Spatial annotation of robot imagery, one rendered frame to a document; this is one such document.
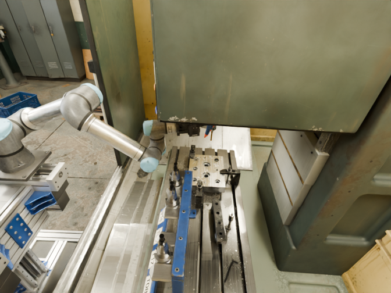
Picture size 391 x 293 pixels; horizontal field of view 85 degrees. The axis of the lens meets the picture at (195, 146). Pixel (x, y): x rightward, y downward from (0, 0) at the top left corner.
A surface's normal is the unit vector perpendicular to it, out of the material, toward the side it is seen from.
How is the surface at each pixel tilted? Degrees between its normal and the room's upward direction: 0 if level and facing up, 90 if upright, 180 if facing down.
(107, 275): 8
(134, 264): 8
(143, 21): 90
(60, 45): 90
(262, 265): 0
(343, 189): 90
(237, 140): 24
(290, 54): 90
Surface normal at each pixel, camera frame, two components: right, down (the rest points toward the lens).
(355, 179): -0.05, 0.60
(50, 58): 0.27, 0.59
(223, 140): 0.01, -0.48
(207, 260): 0.04, -0.80
